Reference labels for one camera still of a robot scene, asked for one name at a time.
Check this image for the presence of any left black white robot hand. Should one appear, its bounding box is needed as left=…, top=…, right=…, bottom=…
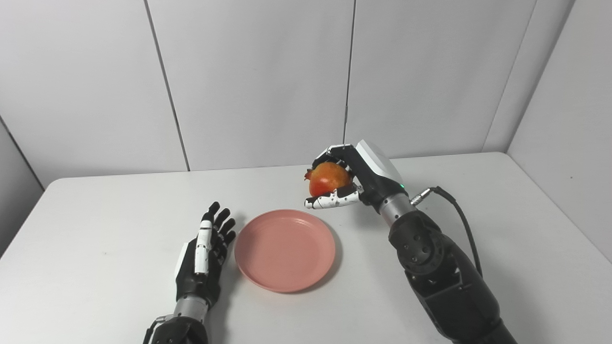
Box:
left=175, top=201, right=237, bottom=309

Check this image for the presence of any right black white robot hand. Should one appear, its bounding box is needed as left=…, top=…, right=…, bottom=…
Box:
left=305, top=140, right=409, bottom=211

